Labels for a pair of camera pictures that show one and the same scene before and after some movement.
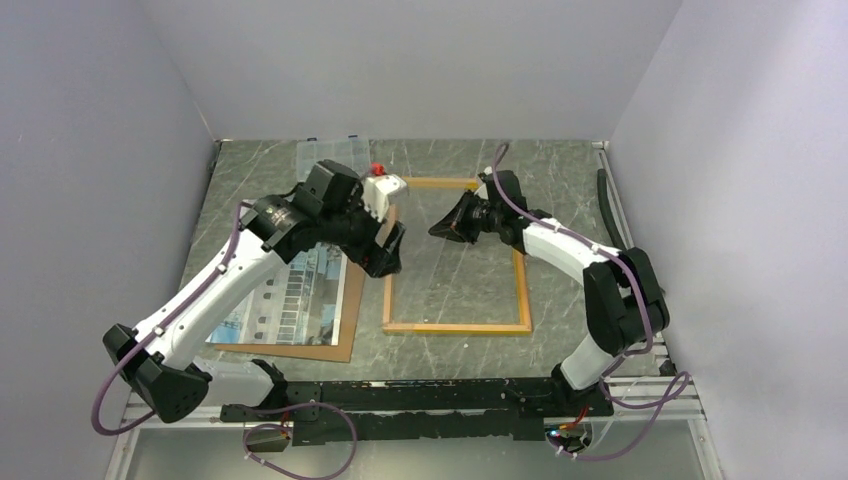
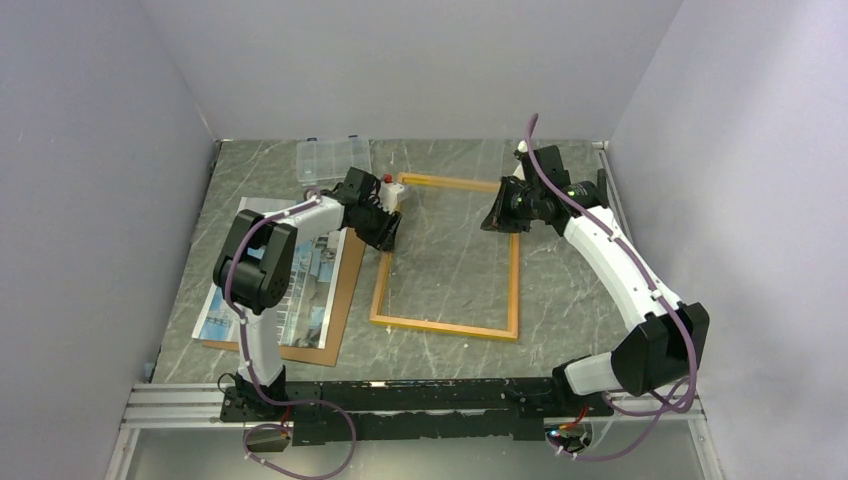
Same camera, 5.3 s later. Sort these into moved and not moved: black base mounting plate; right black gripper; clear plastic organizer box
Moved: right black gripper
Not moved: black base mounting plate; clear plastic organizer box
